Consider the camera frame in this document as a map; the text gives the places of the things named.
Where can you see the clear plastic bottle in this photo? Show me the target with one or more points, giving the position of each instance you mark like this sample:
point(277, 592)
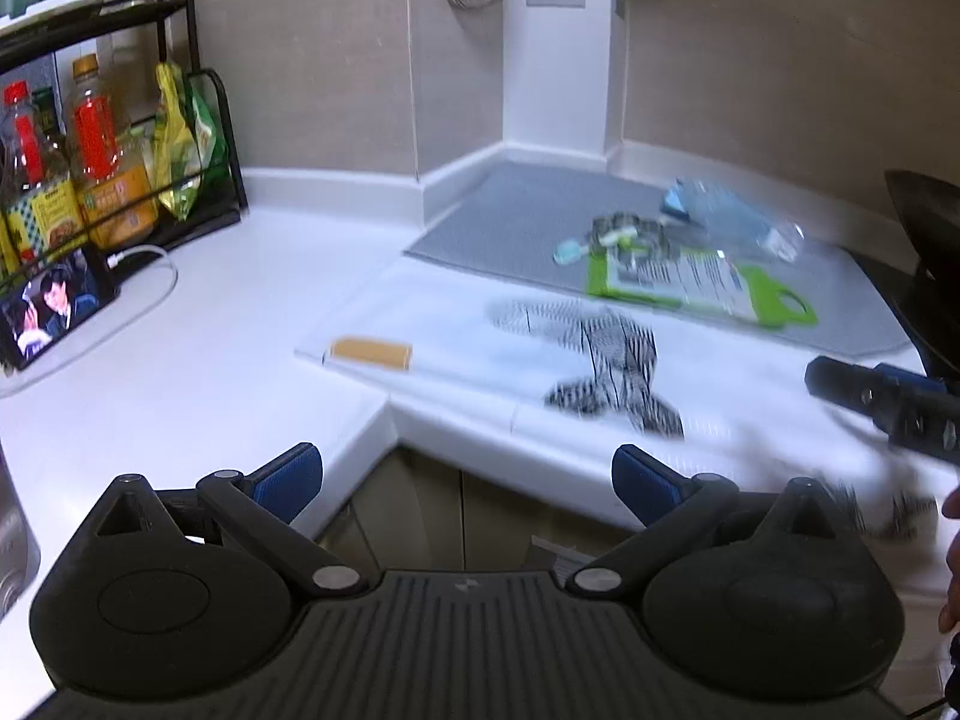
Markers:
point(720, 214)

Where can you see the grey counter mat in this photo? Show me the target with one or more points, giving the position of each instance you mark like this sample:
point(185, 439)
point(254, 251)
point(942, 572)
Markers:
point(510, 225)

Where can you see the white tray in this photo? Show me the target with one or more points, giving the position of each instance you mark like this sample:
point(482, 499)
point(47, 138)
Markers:
point(52, 11)

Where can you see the yellow-green snack bag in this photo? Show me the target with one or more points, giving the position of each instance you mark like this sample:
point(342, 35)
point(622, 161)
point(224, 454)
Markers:
point(176, 157)

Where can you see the green package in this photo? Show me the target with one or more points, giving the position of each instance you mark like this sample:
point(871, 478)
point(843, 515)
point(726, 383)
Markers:
point(675, 281)

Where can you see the green snack bag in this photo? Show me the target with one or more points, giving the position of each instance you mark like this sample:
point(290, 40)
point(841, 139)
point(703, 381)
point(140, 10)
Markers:
point(210, 135)

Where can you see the white patterned mat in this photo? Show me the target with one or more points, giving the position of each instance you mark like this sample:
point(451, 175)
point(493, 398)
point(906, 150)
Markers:
point(465, 345)

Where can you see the person's right hand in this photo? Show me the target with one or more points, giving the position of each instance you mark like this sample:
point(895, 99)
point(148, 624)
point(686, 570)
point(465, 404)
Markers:
point(952, 592)

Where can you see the steel sink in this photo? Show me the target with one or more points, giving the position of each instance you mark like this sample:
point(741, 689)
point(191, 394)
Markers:
point(15, 540)

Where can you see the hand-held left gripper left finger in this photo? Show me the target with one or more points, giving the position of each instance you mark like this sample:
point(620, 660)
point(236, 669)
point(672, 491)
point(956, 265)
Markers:
point(289, 476)

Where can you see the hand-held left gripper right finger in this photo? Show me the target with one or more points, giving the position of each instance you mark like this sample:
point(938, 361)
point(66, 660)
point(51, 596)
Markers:
point(645, 484)

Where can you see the black smartphone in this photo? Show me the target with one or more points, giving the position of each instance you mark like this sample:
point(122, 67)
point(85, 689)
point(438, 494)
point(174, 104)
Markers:
point(52, 307)

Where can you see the dark bottle green cap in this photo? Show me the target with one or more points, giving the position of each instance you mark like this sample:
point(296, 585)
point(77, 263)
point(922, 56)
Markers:
point(46, 120)

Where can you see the clear bottle yellow label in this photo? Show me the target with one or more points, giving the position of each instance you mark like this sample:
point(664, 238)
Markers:
point(112, 195)

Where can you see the clear bottle checkered label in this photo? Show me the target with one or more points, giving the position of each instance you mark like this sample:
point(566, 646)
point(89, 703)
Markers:
point(45, 217)

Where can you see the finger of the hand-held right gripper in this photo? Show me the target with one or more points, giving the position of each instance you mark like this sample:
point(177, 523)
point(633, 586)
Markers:
point(904, 376)
point(840, 384)

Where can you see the black wok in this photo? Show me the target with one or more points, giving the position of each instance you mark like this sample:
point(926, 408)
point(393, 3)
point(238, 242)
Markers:
point(930, 240)

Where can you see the small teal-capped bottle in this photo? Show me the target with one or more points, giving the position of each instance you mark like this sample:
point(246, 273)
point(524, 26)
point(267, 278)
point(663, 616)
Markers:
point(570, 250)

